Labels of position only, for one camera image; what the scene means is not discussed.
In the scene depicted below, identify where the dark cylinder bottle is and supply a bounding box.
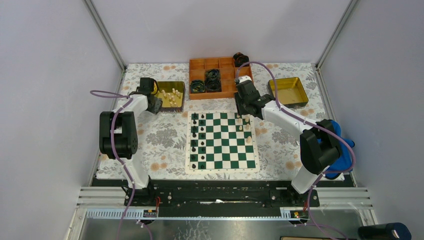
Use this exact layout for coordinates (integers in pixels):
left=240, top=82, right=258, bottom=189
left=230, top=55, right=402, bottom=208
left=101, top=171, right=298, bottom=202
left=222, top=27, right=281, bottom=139
left=357, top=222, right=412, bottom=240

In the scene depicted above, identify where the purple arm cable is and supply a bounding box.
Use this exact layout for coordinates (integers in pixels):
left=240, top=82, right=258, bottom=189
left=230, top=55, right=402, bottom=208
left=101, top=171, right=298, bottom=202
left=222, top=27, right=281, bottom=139
left=90, top=90, right=137, bottom=240
left=235, top=61, right=357, bottom=239

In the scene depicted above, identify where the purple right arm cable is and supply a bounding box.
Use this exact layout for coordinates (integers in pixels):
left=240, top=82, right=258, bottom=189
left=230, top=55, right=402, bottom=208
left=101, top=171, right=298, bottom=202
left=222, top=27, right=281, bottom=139
left=235, top=61, right=357, bottom=239

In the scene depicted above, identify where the right gold tin box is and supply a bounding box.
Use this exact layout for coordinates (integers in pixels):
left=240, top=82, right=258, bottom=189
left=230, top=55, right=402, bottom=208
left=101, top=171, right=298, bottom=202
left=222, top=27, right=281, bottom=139
left=276, top=77, right=309, bottom=109

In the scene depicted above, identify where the floral table mat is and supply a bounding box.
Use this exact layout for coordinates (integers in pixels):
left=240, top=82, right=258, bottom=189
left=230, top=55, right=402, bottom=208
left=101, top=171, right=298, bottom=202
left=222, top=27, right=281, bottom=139
left=97, top=62, right=345, bottom=182

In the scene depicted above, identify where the rolled dark tie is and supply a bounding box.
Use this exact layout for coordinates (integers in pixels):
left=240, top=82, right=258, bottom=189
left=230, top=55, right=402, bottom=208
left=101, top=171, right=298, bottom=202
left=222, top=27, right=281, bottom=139
left=233, top=52, right=250, bottom=68
left=204, top=68, right=222, bottom=93
left=189, top=79, right=206, bottom=94

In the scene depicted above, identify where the rolled dark tie left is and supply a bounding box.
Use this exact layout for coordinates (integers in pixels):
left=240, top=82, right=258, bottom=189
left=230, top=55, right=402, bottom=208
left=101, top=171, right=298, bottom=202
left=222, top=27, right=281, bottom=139
left=189, top=79, right=206, bottom=94

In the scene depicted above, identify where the green white chess board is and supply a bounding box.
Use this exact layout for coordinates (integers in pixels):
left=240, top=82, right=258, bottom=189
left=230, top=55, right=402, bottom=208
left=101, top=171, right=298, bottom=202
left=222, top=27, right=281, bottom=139
left=184, top=110, right=260, bottom=174

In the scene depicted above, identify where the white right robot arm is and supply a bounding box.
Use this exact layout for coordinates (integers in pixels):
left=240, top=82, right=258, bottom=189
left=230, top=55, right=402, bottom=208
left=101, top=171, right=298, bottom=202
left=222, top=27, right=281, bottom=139
left=234, top=79, right=343, bottom=206

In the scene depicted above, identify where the orange wooden compartment tray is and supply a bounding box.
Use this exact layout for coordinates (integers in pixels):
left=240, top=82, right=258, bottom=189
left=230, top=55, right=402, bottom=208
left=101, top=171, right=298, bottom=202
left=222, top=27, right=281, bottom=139
left=188, top=56, right=253, bottom=100

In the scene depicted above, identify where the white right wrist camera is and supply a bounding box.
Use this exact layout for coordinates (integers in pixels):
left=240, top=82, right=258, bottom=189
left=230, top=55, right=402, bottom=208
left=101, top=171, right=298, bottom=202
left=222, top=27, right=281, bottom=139
left=235, top=75, right=252, bottom=84

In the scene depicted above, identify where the rolled dark tie middle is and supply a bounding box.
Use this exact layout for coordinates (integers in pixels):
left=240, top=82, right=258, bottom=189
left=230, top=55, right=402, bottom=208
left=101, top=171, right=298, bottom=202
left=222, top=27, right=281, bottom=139
left=204, top=68, right=222, bottom=93

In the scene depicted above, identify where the aluminium frame rail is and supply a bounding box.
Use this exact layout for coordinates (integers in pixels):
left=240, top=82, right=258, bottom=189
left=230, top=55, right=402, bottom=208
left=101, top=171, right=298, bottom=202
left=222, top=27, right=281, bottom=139
left=311, top=187, right=374, bottom=210

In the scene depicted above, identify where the rolled dark tie top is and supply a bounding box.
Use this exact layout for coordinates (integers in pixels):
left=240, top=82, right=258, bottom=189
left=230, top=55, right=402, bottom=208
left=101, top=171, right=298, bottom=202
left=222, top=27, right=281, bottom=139
left=233, top=52, right=250, bottom=68

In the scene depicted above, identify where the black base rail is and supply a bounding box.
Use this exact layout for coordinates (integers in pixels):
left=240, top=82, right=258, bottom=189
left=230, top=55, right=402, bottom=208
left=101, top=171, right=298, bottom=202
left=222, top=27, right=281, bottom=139
left=121, top=179, right=320, bottom=218

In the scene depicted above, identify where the left gold tin box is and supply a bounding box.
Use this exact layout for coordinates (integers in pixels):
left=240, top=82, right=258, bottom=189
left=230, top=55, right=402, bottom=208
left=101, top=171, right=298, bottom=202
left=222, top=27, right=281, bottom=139
left=152, top=81, right=186, bottom=113

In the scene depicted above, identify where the blue cloth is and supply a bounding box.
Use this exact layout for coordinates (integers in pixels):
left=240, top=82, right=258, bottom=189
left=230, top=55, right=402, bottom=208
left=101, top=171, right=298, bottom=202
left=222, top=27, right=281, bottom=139
left=325, top=120, right=355, bottom=180

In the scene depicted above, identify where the gold tin box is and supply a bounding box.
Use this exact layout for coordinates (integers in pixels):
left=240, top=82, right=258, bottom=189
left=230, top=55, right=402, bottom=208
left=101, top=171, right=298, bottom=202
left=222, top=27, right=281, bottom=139
left=276, top=77, right=309, bottom=109
left=152, top=81, right=186, bottom=113

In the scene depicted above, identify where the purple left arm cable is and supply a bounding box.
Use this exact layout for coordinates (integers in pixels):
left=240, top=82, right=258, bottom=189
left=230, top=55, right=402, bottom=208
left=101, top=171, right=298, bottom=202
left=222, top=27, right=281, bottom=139
left=90, top=90, right=137, bottom=240

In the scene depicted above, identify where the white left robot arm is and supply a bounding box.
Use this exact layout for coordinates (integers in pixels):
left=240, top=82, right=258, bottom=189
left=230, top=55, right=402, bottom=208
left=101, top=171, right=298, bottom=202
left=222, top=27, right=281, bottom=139
left=90, top=77, right=163, bottom=206

